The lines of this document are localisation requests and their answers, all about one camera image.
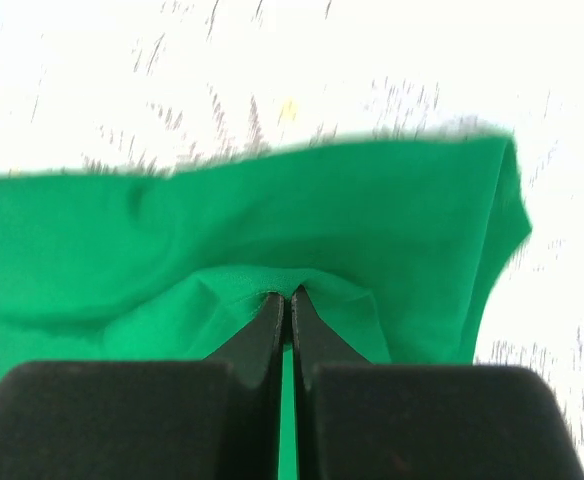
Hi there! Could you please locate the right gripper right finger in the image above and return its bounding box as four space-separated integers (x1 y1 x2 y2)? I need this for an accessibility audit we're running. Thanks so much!
291 289 584 480

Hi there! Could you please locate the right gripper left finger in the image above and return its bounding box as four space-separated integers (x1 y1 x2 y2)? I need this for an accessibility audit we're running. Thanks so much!
0 294 285 479

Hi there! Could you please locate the green t-shirt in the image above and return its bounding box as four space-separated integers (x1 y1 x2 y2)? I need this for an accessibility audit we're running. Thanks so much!
0 133 531 479

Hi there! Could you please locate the floral table mat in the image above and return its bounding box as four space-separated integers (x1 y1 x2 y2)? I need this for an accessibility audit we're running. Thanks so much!
0 1 584 452

